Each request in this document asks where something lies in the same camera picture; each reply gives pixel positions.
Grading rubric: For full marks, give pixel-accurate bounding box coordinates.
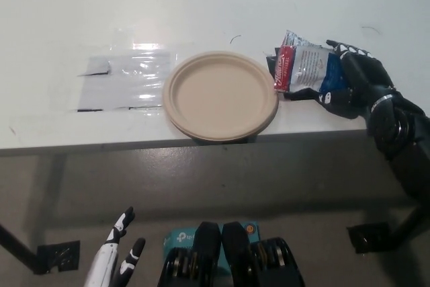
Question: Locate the black tape patch on table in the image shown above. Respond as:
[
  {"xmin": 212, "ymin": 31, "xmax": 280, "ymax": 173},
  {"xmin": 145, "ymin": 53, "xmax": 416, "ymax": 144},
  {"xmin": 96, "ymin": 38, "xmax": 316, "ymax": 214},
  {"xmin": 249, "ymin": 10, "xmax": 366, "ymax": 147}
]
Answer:
[{"xmin": 265, "ymin": 46, "xmax": 324, "ymax": 102}]

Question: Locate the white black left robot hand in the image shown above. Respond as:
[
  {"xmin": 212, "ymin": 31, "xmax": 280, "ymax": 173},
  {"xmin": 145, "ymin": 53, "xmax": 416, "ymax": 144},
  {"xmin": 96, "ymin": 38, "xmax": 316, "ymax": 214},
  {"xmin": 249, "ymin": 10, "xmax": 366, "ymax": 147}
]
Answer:
[{"xmin": 83, "ymin": 206, "xmax": 147, "ymax": 287}]

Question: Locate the black table leg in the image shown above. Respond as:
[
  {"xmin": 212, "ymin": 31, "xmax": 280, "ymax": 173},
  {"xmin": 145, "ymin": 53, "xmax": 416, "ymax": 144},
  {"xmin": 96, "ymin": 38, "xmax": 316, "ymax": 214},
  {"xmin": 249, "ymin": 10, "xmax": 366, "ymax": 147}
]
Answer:
[
  {"xmin": 0, "ymin": 222, "xmax": 44, "ymax": 275},
  {"xmin": 390, "ymin": 203, "xmax": 425, "ymax": 251}
]

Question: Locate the clear plastic sheet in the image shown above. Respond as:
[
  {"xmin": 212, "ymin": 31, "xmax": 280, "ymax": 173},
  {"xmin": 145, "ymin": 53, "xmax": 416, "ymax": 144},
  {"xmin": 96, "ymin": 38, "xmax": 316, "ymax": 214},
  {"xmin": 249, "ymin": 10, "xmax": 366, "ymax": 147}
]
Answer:
[{"xmin": 76, "ymin": 51, "xmax": 173, "ymax": 113}]

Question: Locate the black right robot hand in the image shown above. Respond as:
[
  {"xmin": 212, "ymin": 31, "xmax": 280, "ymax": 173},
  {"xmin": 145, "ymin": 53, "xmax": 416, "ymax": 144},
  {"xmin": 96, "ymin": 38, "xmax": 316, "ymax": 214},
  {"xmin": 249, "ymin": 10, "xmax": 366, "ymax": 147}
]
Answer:
[{"xmin": 316, "ymin": 39, "xmax": 396, "ymax": 120}]

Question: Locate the teal cardboard box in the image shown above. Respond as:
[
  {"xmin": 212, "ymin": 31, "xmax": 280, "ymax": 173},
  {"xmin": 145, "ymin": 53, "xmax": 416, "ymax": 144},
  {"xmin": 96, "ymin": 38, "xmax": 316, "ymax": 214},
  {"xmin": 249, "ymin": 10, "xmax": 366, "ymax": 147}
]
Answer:
[{"xmin": 162, "ymin": 220, "xmax": 261, "ymax": 287}]

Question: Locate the beige paper plate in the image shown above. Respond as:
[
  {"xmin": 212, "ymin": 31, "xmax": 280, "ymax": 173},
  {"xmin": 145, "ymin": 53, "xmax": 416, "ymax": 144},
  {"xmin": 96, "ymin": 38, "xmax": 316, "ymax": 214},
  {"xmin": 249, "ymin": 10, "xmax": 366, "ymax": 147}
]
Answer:
[{"xmin": 162, "ymin": 50, "xmax": 280, "ymax": 141}]

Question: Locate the black floor tape patch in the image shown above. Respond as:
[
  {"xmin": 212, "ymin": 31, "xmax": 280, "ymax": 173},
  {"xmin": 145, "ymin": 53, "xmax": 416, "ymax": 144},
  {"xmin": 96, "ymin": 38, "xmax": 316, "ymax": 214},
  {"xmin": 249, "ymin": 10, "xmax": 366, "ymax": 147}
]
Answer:
[
  {"xmin": 36, "ymin": 240, "xmax": 82, "ymax": 273},
  {"xmin": 346, "ymin": 222, "xmax": 396, "ymax": 255}
]

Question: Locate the sunflower seed bag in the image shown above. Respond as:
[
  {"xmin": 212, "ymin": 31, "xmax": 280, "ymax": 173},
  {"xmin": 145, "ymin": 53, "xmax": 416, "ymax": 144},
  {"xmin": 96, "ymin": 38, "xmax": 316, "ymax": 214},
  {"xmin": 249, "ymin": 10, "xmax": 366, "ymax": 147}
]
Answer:
[{"xmin": 273, "ymin": 29, "xmax": 347, "ymax": 101}]

